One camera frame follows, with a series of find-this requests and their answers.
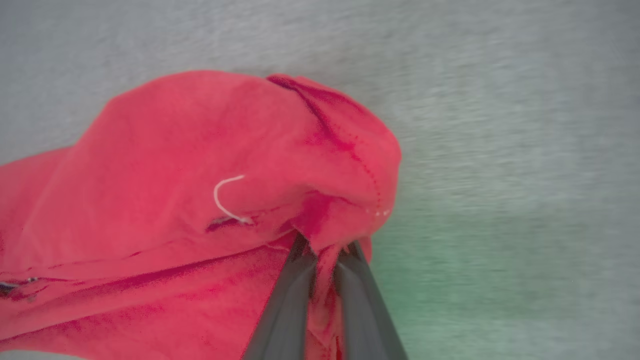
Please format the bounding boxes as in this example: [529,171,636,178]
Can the red basketball jersey white sleeves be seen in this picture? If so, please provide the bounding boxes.
[0,70,403,360]

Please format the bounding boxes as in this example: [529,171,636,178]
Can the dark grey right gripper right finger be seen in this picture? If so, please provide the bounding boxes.
[333,240,409,360]

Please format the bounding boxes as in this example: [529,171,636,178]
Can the grey fabric surface cover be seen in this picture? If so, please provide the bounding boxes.
[0,0,640,360]

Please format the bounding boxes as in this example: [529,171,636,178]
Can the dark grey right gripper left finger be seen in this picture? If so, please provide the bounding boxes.
[242,234,319,360]

